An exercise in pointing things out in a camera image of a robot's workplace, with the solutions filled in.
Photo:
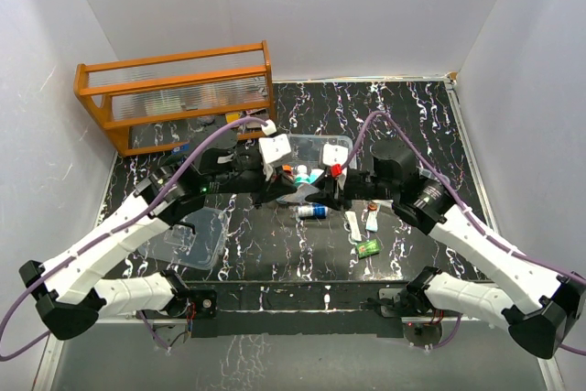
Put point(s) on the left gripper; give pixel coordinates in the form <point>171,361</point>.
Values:
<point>278,185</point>

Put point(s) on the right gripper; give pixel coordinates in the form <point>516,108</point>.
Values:
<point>331,192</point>

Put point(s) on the blue white spray can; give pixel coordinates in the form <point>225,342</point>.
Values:
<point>311,211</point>

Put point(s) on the white bottle green band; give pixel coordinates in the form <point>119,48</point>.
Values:
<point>302,175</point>

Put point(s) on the clear first aid box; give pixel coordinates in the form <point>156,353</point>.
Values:
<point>306,150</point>

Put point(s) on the white teal ointment tube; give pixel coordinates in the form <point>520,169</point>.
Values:
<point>371,224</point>

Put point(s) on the clear bag teal header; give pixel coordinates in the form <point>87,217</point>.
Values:
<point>299,195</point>

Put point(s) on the clear divider tray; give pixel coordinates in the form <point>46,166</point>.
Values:
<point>435,176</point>

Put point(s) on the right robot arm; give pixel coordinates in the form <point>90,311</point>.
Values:
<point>535,305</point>

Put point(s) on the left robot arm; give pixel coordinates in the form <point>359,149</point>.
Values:
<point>72,290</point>

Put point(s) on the green small packet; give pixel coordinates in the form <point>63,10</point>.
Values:
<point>368,248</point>

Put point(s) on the cardboard box on shelf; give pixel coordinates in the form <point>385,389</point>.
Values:
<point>261,114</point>

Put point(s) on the yellow item on shelf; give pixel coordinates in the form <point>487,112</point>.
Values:
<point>231,117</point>

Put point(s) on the blue stapler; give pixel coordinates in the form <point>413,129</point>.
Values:
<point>180,149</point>

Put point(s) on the orange wooden shelf rack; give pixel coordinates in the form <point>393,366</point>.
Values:
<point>123,96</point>

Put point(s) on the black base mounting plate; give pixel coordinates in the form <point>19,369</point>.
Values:
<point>306,308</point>

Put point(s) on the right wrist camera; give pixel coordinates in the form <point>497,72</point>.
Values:
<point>332,157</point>

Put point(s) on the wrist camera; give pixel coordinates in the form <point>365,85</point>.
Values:
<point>332,157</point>
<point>275,152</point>

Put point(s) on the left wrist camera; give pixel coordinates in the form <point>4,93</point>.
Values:
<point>275,152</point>

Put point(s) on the clear box lid with handle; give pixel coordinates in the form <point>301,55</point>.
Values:
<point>197,242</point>

